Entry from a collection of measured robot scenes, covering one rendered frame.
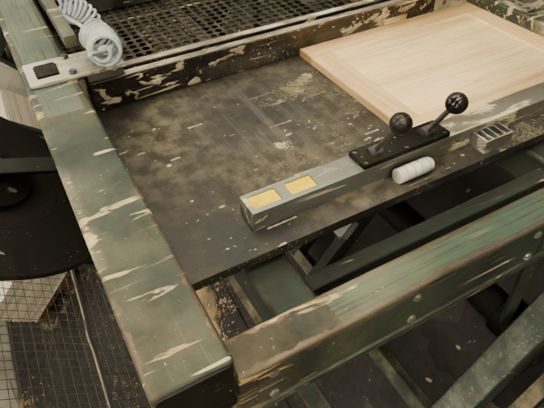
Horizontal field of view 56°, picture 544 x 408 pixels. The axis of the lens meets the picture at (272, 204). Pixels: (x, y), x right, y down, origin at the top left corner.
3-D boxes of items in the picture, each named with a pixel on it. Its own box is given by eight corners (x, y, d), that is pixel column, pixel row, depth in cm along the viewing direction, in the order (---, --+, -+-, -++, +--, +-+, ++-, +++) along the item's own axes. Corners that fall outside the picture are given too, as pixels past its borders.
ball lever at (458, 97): (435, 140, 98) (477, 104, 85) (420, 146, 96) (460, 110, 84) (425, 123, 98) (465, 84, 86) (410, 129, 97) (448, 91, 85)
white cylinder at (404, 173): (400, 187, 93) (434, 173, 95) (403, 175, 90) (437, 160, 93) (390, 178, 94) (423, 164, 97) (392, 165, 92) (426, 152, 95)
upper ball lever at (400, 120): (385, 159, 93) (421, 125, 81) (368, 166, 92) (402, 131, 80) (375, 142, 94) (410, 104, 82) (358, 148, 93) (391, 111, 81)
